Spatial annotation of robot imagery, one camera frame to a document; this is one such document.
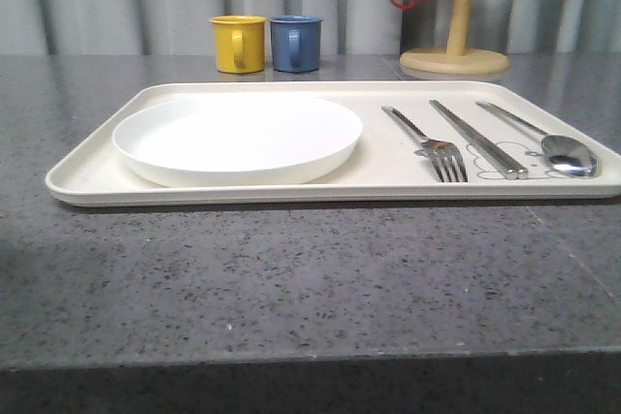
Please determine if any silver metal chopstick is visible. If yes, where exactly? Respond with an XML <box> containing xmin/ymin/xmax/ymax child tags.
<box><xmin>433</xmin><ymin>99</ymin><xmax>530</xmax><ymax>179</ymax></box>
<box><xmin>428</xmin><ymin>100</ymin><xmax>520</xmax><ymax>181</ymax></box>

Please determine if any cream rabbit serving tray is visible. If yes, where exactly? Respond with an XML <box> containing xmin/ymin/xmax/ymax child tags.
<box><xmin>46</xmin><ymin>80</ymin><xmax>620</xmax><ymax>207</ymax></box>

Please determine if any yellow enamel mug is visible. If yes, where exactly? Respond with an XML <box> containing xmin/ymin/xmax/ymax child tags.
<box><xmin>210</xmin><ymin>15</ymin><xmax>267</xmax><ymax>74</ymax></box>

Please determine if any wooden mug tree stand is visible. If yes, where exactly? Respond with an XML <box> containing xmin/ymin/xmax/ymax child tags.
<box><xmin>400</xmin><ymin>0</ymin><xmax>509</xmax><ymax>75</ymax></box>

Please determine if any silver metal spoon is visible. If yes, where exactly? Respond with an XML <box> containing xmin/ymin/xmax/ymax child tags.
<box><xmin>476</xmin><ymin>101</ymin><xmax>601</xmax><ymax>178</ymax></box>

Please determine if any blue enamel mug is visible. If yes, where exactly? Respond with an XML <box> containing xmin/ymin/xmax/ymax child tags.
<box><xmin>269</xmin><ymin>15</ymin><xmax>322</xmax><ymax>73</ymax></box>

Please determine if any silver metal fork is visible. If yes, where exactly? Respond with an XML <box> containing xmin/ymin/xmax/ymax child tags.
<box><xmin>381</xmin><ymin>106</ymin><xmax>469</xmax><ymax>183</ymax></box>

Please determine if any white round plate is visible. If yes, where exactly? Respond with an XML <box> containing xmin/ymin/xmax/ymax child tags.
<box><xmin>113</xmin><ymin>93</ymin><xmax>363</xmax><ymax>187</ymax></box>

